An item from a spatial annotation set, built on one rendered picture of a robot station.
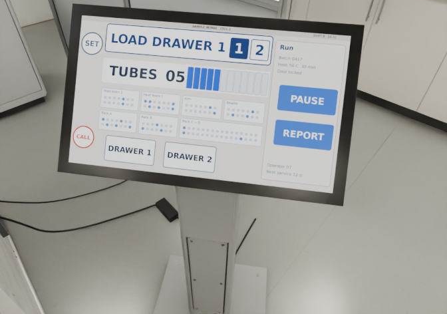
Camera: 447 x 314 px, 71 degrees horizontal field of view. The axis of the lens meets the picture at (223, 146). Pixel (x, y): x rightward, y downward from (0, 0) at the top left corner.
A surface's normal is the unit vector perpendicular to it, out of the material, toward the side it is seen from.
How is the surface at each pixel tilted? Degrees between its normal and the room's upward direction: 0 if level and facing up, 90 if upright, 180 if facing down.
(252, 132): 50
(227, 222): 90
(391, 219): 0
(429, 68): 90
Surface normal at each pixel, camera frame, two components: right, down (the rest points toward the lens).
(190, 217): -0.14, 0.66
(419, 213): 0.03, -0.75
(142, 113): -0.08, 0.02
